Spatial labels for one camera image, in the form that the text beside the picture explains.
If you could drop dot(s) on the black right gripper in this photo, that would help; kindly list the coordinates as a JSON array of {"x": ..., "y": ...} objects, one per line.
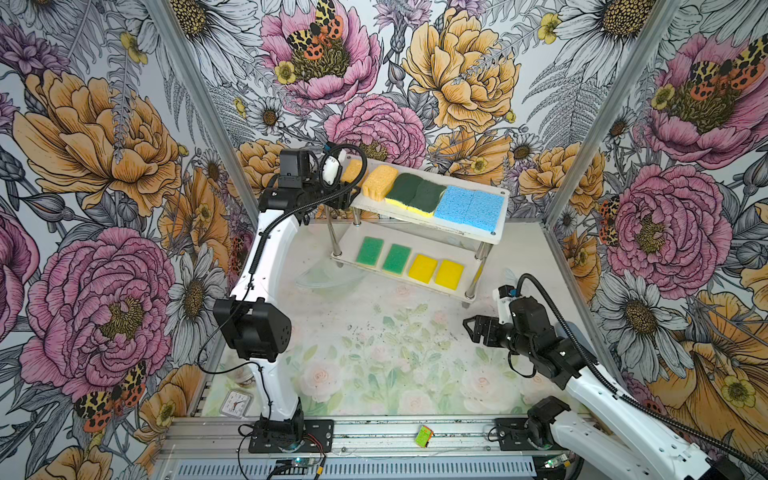
[{"x": 481, "y": 321}]

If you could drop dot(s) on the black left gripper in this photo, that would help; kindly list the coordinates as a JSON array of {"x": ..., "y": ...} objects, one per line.
[{"x": 340, "y": 188}]

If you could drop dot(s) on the yellow sponge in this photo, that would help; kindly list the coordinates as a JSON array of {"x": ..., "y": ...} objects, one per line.
[
  {"x": 422, "y": 268},
  {"x": 449, "y": 274}
]

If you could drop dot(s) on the orange cellulose sponge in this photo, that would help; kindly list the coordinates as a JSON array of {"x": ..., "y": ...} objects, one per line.
[
  {"x": 379, "y": 182},
  {"x": 351, "y": 171}
]

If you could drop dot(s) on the green scrub sponge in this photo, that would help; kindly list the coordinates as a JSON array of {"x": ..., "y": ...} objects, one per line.
[
  {"x": 396, "y": 259},
  {"x": 370, "y": 251}
]

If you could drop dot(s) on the dark green scouring sponge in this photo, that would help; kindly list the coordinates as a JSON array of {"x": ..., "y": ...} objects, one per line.
[
  {"x": 403, "y": 190},
  {"x": 426, "y": 198}
]

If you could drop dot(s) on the blue cellulose sponge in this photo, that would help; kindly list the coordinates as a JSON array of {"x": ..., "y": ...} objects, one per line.
[
  {"x": 454, "y": 205},
  {"x": 484, "y": 211}
]

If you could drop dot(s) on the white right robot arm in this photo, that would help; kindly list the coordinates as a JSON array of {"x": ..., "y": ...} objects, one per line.
[{"x": 629, "y": 442}]

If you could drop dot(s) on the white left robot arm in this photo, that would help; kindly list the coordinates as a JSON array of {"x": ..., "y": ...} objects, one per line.
[{"x": 249, "y": 319}]

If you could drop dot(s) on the white two-tier shelf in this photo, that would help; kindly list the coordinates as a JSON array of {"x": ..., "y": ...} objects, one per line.
[{"x": 434, "y": 237}]

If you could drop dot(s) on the green orange small block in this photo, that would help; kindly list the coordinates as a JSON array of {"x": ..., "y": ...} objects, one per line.
[{"x": 423, "y": 436}]

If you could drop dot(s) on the small white square clock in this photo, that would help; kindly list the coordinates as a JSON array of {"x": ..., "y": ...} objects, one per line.
[{"x": 236, "y": 404}]

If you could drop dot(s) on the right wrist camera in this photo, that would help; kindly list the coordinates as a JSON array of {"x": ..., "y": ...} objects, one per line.
[{"x": 503, "y": 296}]

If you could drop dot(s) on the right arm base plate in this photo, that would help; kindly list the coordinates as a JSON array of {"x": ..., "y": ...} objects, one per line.
[{"x": 514, "y": 434}]

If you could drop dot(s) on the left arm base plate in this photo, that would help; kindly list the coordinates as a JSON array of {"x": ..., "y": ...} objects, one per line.
[{"x": 288, "y": 437}]

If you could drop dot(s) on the aluminium front rail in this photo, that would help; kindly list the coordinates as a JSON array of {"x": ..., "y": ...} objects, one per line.
[{"x": 354, "y": 437}]

